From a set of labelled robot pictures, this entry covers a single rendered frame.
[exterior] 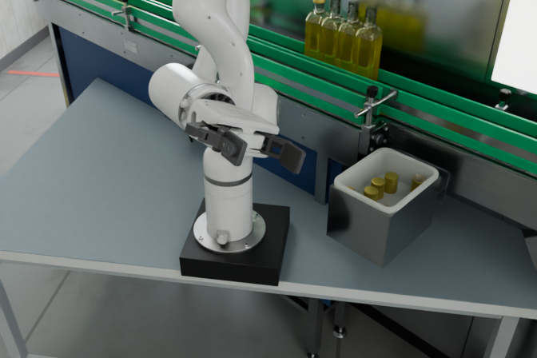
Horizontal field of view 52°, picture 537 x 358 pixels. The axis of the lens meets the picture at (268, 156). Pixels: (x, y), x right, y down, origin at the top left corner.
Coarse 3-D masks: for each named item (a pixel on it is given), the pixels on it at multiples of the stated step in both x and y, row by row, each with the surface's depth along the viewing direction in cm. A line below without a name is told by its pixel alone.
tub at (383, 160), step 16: (368, 160) 139; (384, 160) 144; (400, 160) 141; (416, 160) 138; (352, 176) 136; (368, 176) 142; (400, 176) 142; (432, 176) 133; (352, 192) 127; (384, 192) 139; (400, 192) 139; (416, 192) 127; (384, 208) 122; (400, 208) 124
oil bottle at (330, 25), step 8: (328, 16) 153; (328, 24) 152; (336, 24) 151; (320, 32) 155; (328, 32) 153; (336, 32) 152; (320, 40) 156; (328, 40) 154; (336, 40) 153; (320, 48) 158; (328, 48) 156; (336, 48) 155; (320, 56) 159; (328, 56) 157
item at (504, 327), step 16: (96, 272) 155; (112, 272) 154; (0, 288) 168; (240, 288) 150; (256, 288) 149; (0, 304) 169; (384, 304) 145; (400, 304) 144; (0, 320) 173; (16, 320) 178; (496, 320) 146; (512, 320) 141; (16, 336) 179; (496, 336) 145; (512, 336) 144; (16, 352) 181; (496, 352) 148
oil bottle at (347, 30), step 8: (344, 24) 149; (352, 24) 148; (360, 24) 149; (344, 32) 150; (352, 32) 148; (344, 40) 151; (352, 40) 149; (344, 48) 152; (352, 48) 150; (336, 56) 155; (344, 56) 153; (352, 56) 152; (336, 64) 156; (344, 64) 154
